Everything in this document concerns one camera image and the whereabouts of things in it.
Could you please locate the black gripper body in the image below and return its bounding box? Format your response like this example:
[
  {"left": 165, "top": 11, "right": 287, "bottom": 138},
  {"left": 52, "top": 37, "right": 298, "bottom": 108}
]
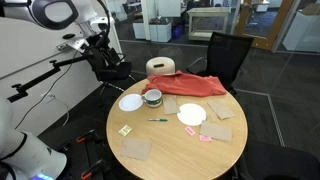
[{"left": 83, "top": 35, "right": 118, "bottom": 72}]

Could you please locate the green capped grey marker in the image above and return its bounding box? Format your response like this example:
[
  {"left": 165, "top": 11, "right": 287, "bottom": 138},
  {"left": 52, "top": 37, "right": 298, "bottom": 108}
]
[{"left": 147, "top": 118, "right": 168, "bottom": 122}]

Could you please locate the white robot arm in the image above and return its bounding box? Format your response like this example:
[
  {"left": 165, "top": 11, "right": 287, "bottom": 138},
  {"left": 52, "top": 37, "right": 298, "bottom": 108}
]
[{"left": 1, "top": 0, "right": 111, "bottom": 180}]

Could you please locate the brown napkin near mug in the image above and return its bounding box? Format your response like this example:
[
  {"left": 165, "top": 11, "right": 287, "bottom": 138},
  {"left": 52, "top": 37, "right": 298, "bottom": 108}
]
[{"left": 163, "top": 95, "right": 180, "bottom": 115}]

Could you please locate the white cabinet behind glass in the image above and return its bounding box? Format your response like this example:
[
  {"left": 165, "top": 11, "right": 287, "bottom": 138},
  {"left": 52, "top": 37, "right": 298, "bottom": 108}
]
[{"left": 133, "top": 19, "right": 171, "bottom": 42}]

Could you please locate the small white plate left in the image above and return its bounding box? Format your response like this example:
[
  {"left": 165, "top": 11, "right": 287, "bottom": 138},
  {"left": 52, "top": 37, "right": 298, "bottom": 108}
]
[{"left": 119, "top": 94, "right": 143, "bottom": 112}]

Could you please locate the beige round stool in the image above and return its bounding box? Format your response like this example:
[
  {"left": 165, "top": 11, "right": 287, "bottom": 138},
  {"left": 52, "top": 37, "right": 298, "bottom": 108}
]
[{"left": 146, "top": 57, "right": 175, "bottom": 76}]

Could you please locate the yellow sticky note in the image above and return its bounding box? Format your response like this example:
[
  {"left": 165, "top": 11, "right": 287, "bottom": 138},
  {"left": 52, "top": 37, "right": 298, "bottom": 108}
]
[{"left": 118, "top": 125, "right": 132, "bottom": 137}]

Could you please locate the orange red cloth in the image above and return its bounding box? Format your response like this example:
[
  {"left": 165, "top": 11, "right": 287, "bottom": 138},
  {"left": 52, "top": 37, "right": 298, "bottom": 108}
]
[{"left": 142, "top": 70, "right": 227, "bottom": 97}]

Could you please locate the cream utility cart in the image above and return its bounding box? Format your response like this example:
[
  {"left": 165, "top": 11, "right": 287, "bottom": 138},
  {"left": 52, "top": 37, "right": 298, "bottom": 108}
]
[{"left": 187, "top": 7, "right": 231, "bottom": 41}]

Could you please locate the brown napkin front left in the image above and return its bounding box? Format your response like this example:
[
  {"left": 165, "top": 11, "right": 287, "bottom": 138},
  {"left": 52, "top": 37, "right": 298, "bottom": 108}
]
[{"left": 120, "top": 138, "right": 152, "bottom": 161}]

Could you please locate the white paper plate centre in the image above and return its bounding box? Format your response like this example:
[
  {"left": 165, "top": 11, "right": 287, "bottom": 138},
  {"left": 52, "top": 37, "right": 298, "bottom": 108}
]
[{"left": 177, "top": 103, "right": 207, "bottom": 126}]

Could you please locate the pink sticky note upper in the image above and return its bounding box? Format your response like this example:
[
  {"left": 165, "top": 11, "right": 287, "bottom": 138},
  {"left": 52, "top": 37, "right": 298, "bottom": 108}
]
[{"left": 185, "top": 126, "right": 196, "bottom": 136}]

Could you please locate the pink sticky note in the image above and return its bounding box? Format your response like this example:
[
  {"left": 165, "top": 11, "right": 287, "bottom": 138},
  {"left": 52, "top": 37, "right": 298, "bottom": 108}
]
[
  {"left": 185, "top": 126, "right": 196, "bottom": 136},
  {"left": 199, "top": 135, "right": 212, "bottom": 142}
]

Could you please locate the black mesh office chair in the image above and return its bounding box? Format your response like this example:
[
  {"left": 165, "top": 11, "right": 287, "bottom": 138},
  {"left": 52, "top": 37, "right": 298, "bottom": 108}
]
[{"left": 186, "top": 32, "right": 253, "bottom": 96}]

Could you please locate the pink sticky note lower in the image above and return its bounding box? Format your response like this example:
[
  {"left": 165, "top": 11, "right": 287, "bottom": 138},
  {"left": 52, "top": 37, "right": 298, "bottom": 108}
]
[{"left": 199, "top": 135, "right": 212, "bottom": 142}]

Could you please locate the brown napkin far right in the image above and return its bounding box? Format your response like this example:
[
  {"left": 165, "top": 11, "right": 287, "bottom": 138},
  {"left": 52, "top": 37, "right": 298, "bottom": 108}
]
[{"left": 208, "top": 101, "right": 235, "bottom": 120}]

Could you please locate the brown napkin right front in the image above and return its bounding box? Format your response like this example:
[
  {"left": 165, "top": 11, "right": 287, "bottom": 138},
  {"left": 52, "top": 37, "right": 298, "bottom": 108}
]
[{"left": 200, "top": 121, "right": 232, "bottom": 142}]

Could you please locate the black chair front right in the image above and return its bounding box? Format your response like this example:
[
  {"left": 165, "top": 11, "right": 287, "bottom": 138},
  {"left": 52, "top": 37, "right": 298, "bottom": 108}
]
[{"left": 236, "top": 140, "right": 320, "bottom": 180}]

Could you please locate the black chair by wall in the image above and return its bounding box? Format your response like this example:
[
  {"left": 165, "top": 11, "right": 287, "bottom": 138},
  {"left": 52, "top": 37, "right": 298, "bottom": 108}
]
[{"left": 95, "top": 62, "right": 136, "bottom": 96}]

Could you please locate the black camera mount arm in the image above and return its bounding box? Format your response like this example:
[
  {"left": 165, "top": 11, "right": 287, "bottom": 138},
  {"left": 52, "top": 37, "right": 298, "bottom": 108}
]
[{"left": 8, "top": 55, "right": 94, "bottom": 103}]

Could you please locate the orange handled clamp upper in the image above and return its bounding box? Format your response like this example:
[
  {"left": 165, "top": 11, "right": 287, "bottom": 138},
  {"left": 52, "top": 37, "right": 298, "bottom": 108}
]
[{"left": 76, "top": 130, "right": 98, "bottom": 143}]

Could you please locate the orange handled clamp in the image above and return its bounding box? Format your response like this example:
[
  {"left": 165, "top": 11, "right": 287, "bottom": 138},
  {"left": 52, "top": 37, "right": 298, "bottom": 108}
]
[
  {"left": 76, "top": 130, "right": 98, "bottom": 143},
  {"left": 80, "top": 159, "right": 104, "bottom": 180}
]

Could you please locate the orange handled clamp lower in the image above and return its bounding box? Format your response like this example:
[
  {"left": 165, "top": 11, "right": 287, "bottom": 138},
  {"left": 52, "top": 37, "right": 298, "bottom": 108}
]
[{"left": 80, "top": 159, "right": 104, "bottom": 180}]

